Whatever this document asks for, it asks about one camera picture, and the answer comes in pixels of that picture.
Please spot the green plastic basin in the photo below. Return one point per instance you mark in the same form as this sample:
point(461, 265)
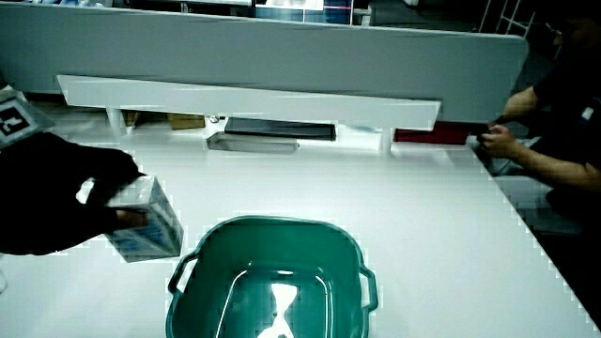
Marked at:
point(291, 241)

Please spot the brown cardboard box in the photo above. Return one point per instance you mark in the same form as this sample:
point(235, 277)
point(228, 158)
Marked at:
point(185, 121)

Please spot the white blue milk carton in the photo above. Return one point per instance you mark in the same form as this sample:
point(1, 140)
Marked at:
point(159, 230)

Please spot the black flat box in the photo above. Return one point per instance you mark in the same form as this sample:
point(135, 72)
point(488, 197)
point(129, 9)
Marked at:
point(282, 128)

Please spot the white divider panel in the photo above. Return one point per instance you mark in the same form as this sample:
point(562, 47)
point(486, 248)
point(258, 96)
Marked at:
point(263, 54)

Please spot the white raised shelf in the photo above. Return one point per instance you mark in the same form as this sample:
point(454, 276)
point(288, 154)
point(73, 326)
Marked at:
point(244, 101)

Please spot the white shelf leg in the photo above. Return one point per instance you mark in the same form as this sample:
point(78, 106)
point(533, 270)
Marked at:
point(116, 122)
point(386, 140)

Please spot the blue background box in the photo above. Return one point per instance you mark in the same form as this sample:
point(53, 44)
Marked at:
point(328, 13)

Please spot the person's right hand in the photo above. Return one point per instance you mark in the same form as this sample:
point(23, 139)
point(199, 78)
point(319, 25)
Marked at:
point(42, 197)

